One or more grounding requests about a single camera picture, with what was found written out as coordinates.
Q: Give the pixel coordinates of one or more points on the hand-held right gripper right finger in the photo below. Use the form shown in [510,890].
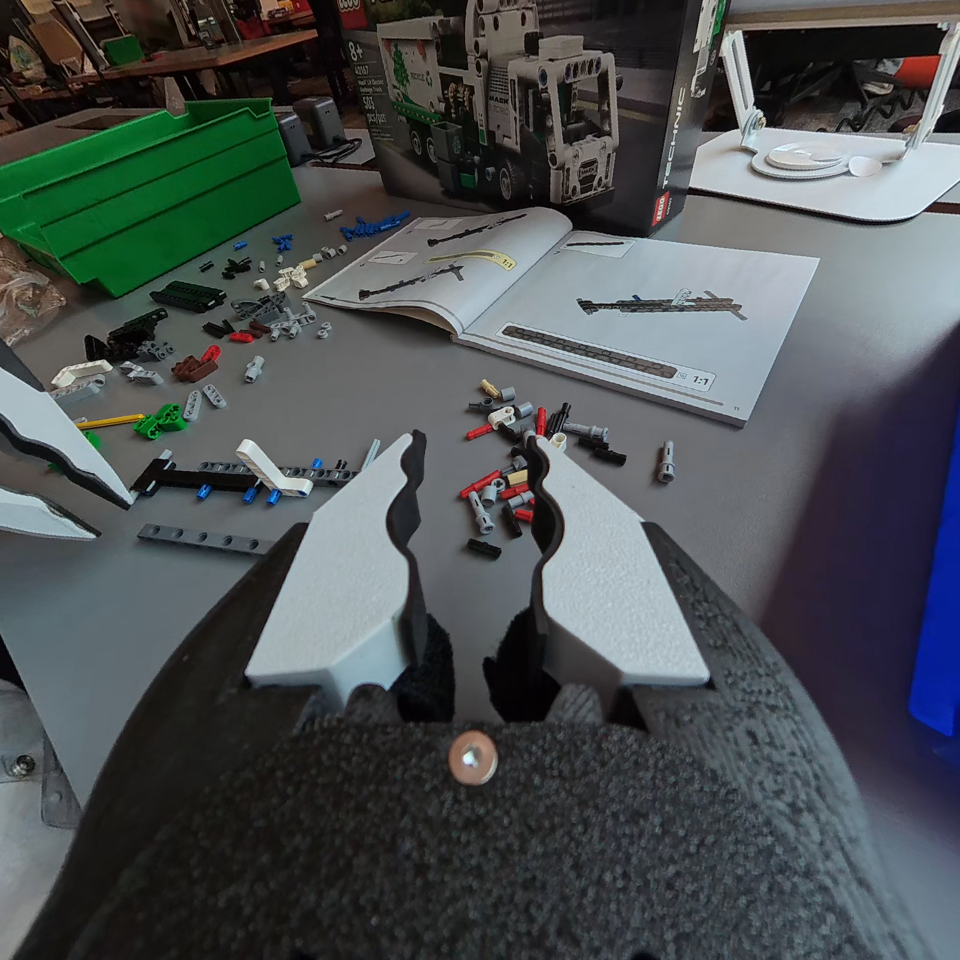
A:
[615,592]

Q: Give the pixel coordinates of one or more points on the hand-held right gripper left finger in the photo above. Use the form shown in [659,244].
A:
[337,585]

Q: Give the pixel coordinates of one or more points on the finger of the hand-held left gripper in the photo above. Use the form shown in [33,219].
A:
[30,514]
[45,427]

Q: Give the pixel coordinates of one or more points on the dark grey long lego beam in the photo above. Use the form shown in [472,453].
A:
[202,538]

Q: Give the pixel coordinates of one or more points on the black lego beam assembly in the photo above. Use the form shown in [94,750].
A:
[225,474]

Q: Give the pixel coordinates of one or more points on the pile of small lego pins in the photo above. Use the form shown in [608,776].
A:
[510,450]

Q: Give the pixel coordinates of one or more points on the light grey thin lego beam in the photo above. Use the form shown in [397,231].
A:
[75,394]

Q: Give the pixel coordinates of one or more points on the yellow lego axle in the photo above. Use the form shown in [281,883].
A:
[109,421]

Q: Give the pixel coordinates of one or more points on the white angled lego beam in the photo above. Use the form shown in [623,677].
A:
[81,373]

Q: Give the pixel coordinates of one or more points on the grey forked lego connector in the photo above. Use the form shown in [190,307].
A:
[142,371]

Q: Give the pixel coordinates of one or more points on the green lego connector pieces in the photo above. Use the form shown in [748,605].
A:
[161,421]

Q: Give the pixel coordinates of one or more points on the pile of black lego parts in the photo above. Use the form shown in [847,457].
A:
[124,334]

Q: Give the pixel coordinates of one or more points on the grey lego axle pin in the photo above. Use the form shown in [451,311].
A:
[665,461]

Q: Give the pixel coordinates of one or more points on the light grey short lego beam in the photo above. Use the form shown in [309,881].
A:
[193,405]
[216,396]

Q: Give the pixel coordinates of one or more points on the dark brown lego connector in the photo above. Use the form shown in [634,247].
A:
[195,367]

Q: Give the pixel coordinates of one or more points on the stack of black lego beams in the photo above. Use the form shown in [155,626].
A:
[187,295]

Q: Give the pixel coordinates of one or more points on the light grey lego pin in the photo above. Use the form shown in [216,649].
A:
[255,367]

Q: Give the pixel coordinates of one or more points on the dark grey curved lego panel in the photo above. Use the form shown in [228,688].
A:
[277,298]
[247,305]

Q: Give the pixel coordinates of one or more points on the black small lego pieces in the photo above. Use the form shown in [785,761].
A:
[236,264]

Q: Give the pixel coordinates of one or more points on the light grey lego connector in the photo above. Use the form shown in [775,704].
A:
[283,330]
[301,315]

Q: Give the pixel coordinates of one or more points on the lego instruction booklet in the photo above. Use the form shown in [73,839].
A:
[637,315]

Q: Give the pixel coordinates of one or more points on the cluster of white tan lego pieces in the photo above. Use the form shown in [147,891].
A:
[289,276]

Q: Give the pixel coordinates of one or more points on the cluster of blue lego pins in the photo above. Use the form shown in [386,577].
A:
[373,223]

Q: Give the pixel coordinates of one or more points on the lego truck set box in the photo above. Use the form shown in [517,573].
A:
[525,112]

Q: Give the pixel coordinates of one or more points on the clear plastic bag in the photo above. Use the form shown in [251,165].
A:
[26,300]

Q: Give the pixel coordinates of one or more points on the green plastic bin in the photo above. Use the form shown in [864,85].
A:
[150,202]

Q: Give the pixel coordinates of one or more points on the blue plastic object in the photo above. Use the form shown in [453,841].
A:
[937,600]

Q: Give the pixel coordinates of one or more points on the grey power adapter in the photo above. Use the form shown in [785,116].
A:
[322,120]
[292,139]

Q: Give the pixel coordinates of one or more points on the green background crate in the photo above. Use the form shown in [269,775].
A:
[124,49]

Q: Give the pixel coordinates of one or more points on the wooden background table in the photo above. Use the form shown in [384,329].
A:
[210,52]

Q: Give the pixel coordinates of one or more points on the white folding stand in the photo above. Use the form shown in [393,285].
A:
[825,180]

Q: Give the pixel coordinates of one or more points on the orange background object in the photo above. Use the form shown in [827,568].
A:
[911,71]

